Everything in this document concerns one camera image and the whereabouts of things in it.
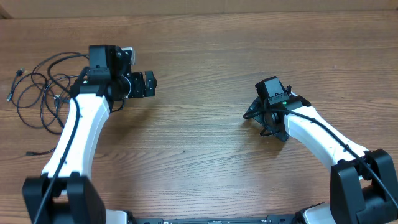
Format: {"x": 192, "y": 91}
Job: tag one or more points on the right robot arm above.
{"x": 363, "y": 183}

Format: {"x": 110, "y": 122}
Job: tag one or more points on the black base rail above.
{"x": 214, "y": 221}

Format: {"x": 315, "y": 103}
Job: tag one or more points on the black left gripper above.
{"x": 149, "y": 84}

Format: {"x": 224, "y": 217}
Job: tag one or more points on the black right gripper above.
{"x": 255, "y": 106}

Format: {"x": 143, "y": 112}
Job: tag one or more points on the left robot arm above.
{"x": 64, "y": 192}

